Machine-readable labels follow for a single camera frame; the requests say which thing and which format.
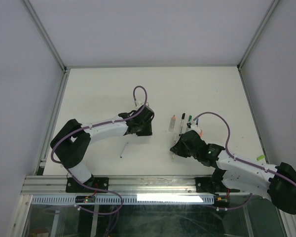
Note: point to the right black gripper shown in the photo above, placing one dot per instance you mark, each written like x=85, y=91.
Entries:
x=177, y=148

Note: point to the white marker green end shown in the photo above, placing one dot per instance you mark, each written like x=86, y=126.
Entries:
x=181, y=124

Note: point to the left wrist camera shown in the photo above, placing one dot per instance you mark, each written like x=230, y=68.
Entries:
x=139, y=103

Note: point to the white pen blue tip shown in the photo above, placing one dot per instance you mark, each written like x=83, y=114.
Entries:
x=124, y=149

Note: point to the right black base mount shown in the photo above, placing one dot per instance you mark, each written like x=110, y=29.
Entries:
x=206, y=185

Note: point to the light green pen cap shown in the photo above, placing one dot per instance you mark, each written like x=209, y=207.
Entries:
x=260, y=157

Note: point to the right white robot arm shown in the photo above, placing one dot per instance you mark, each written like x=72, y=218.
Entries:
x=276, y=183

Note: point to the slotted cable duct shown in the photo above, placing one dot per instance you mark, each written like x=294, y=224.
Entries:
x=143, y=199

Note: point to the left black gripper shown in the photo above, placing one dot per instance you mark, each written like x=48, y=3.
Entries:
x=147, y=132

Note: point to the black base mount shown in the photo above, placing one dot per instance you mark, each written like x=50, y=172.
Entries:
x=206, y=185
x=73, y=186

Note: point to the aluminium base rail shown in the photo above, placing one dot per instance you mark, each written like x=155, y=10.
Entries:
x=124, y=185

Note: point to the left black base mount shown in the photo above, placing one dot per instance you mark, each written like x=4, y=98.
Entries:
x=73, y=186

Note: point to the orange tip clear marker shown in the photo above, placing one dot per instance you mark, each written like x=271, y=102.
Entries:
x=172, y=123

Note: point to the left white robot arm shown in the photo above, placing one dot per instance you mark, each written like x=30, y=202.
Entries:
x=71, y=142

